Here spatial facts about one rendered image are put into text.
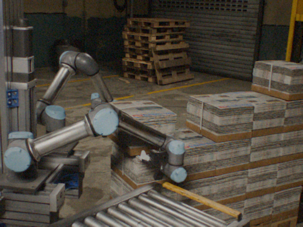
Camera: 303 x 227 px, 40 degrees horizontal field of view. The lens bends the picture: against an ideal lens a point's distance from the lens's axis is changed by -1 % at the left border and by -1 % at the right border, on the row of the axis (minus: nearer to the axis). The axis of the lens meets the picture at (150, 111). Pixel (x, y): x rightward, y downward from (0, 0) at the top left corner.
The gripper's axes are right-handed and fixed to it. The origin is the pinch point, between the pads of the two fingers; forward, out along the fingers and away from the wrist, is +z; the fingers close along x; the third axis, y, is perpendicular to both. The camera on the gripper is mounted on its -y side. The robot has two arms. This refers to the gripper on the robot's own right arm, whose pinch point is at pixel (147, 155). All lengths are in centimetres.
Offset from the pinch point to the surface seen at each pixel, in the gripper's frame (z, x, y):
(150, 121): 7.3, -4.9, 17.6
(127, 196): -31.3, 26.3, -5.4
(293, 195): 13, -135, -55
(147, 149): 7.3, -3.4, 0.8
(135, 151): 7.4, 3.7, 0.5
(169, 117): 7.4, -16.9, 19.1
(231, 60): 591, -530, -42
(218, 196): 10, -61, -40
